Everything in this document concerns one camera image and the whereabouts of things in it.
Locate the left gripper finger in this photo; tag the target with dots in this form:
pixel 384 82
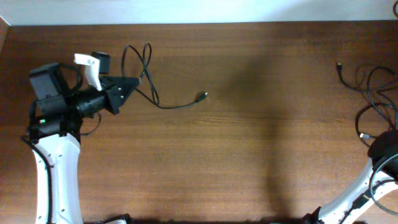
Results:
pixel 104 62
pixel 124 87

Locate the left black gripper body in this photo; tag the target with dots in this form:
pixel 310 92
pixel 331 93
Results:
pixel 109 89

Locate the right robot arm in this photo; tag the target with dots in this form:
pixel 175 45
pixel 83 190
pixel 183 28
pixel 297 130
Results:
pixel 378 178

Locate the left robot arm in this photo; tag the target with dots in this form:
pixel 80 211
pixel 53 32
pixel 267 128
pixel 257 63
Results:
pixel 66 95

